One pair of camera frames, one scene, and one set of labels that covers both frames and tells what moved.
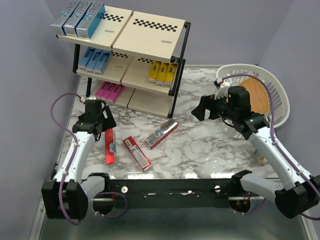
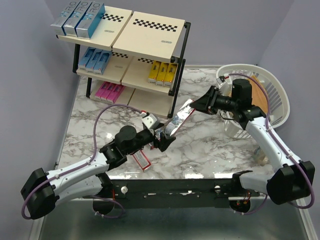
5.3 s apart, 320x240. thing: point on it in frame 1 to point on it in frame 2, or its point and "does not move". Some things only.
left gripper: (109, 122) to (165, 142)
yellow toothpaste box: (170, 74) does not move
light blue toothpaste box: (102, 62) does not move
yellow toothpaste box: (154, 71) does not move
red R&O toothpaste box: (109, 139) to (179, 120)
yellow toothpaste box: (160, 80) does not move
